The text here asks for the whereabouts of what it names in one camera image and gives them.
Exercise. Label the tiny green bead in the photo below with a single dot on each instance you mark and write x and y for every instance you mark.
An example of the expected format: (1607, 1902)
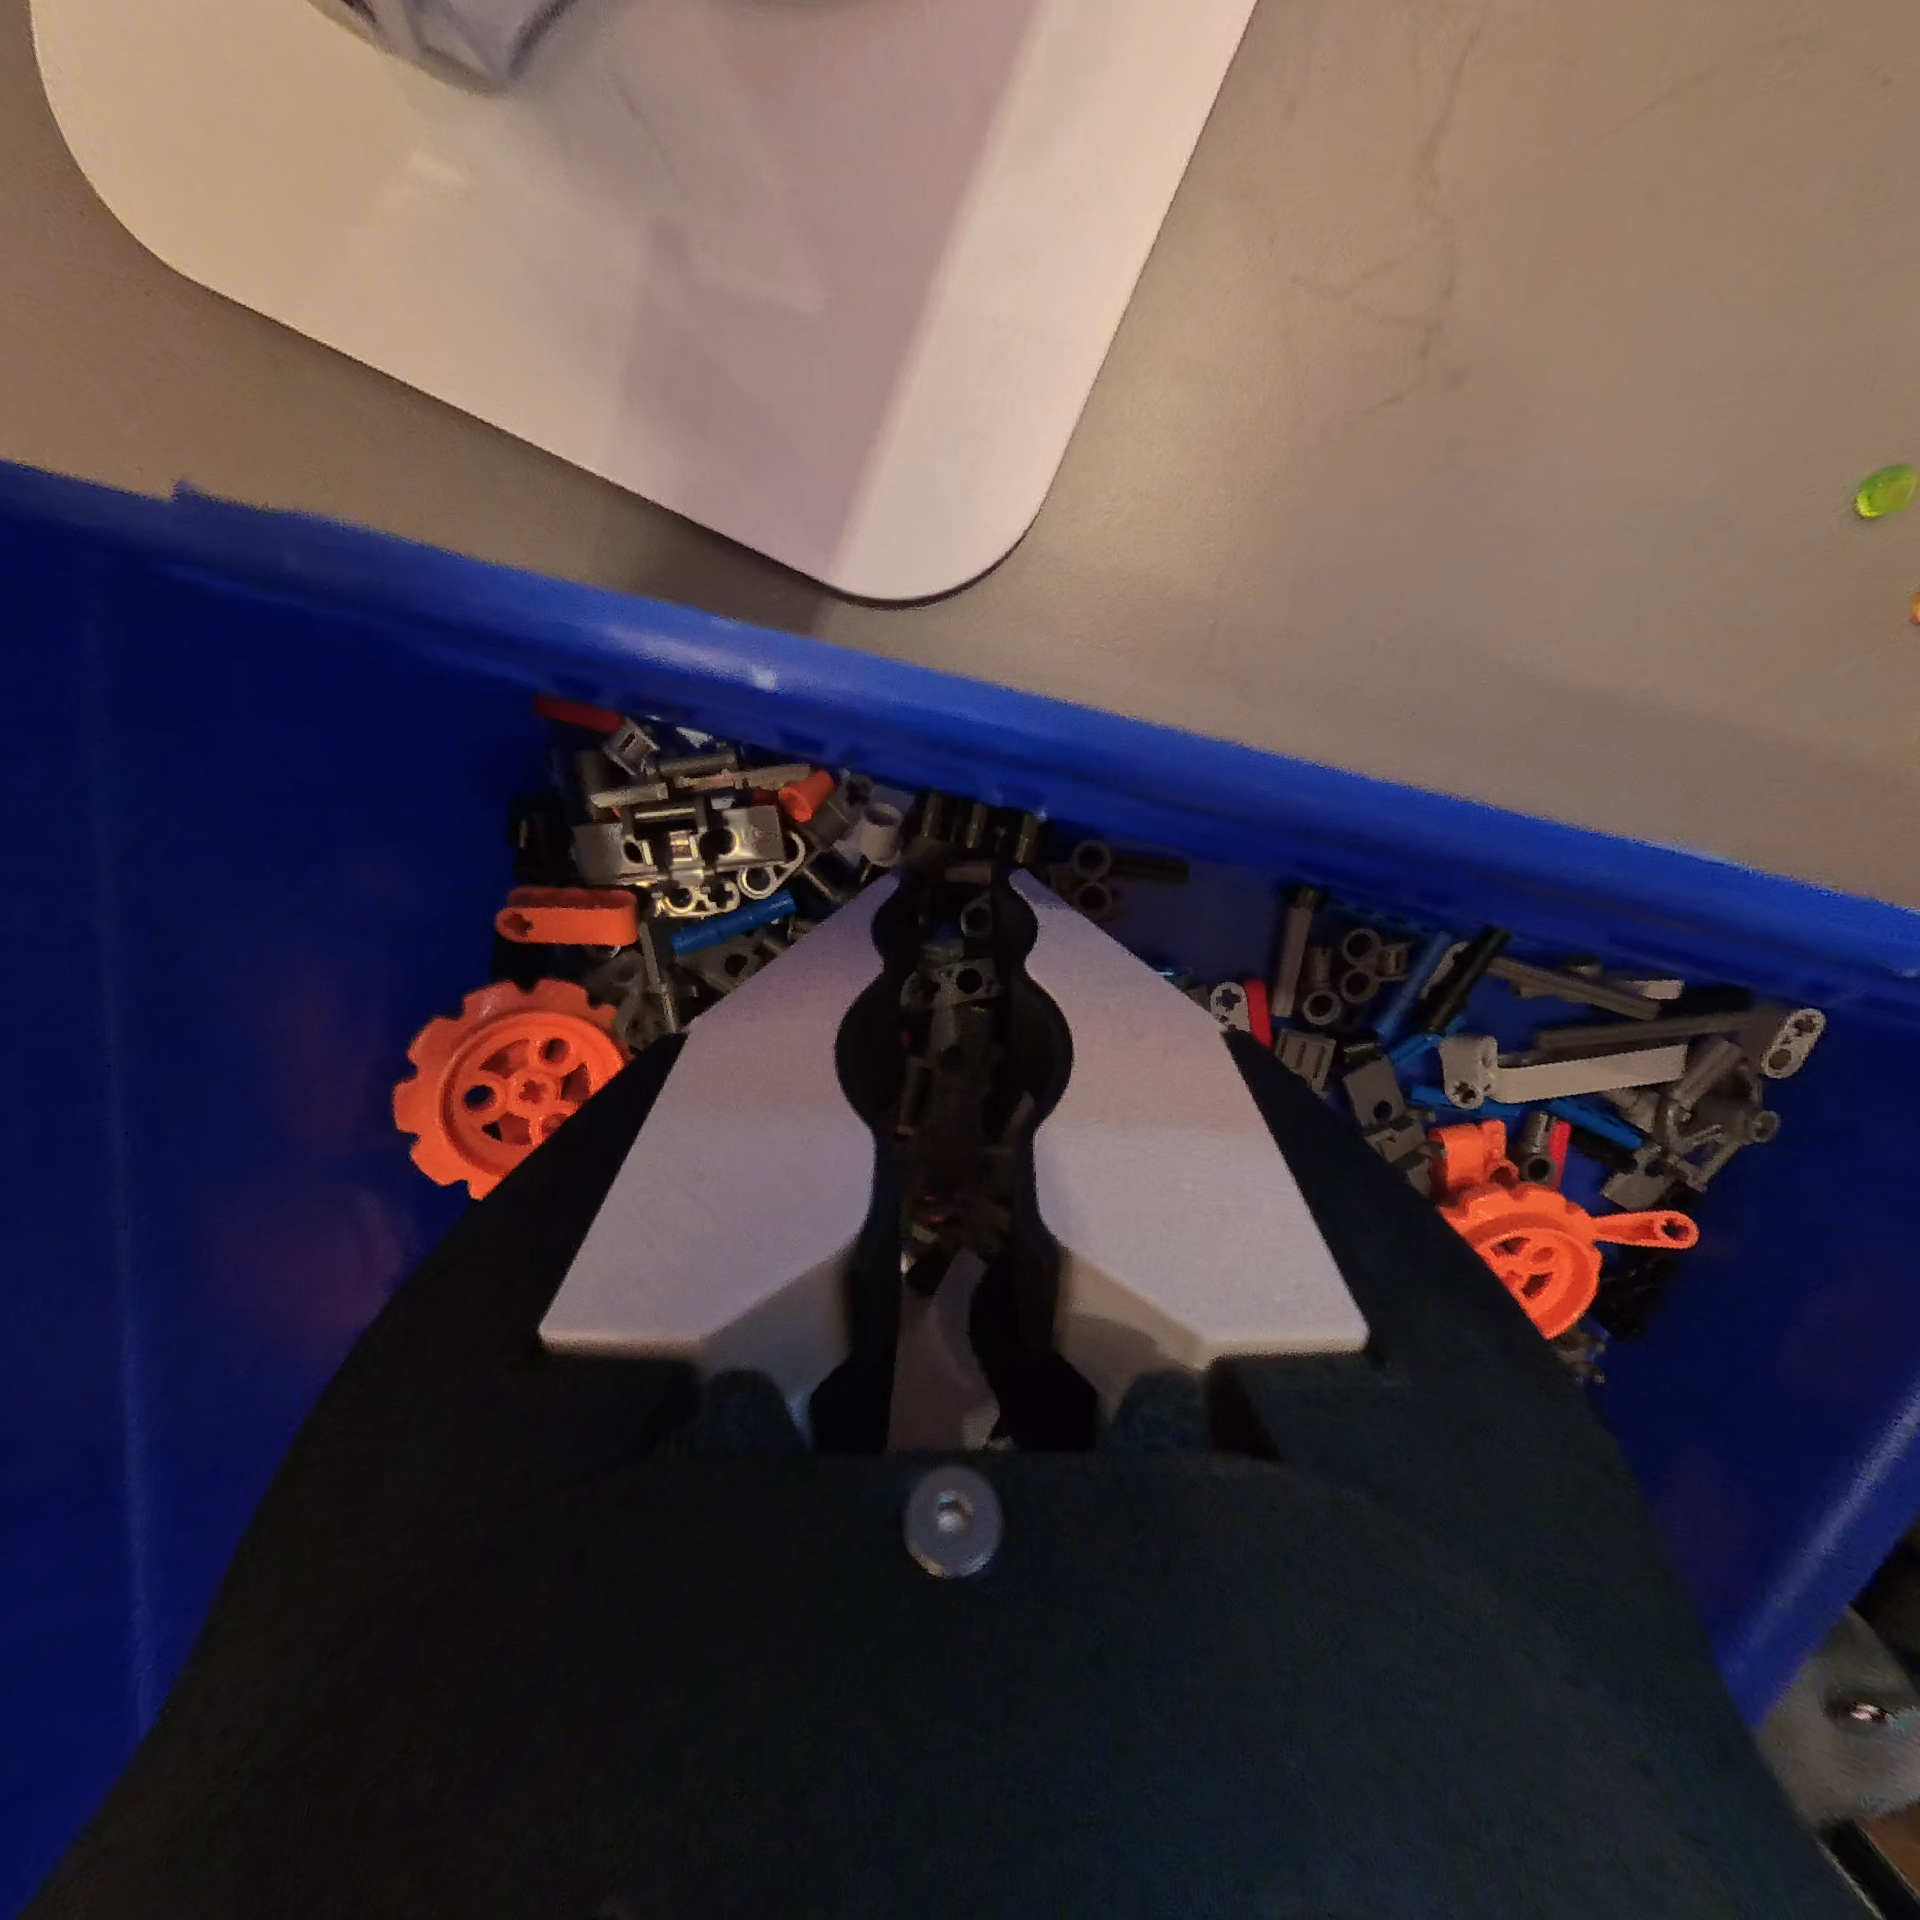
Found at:
(1887, 492)

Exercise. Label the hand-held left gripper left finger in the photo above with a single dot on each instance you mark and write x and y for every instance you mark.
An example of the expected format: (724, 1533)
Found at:
(705, 1200)

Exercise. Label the pile of toy brick parts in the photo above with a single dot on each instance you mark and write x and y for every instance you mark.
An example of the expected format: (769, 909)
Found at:
(705, 854)

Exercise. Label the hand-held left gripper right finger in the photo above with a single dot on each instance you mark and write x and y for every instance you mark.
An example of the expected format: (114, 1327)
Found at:
(1200, 1200)

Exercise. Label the blue plastic bin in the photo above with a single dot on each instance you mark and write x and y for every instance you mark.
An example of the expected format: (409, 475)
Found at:
(225, 900)

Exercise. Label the white stand with base plate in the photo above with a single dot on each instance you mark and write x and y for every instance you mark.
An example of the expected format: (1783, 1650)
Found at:
(601, 224)

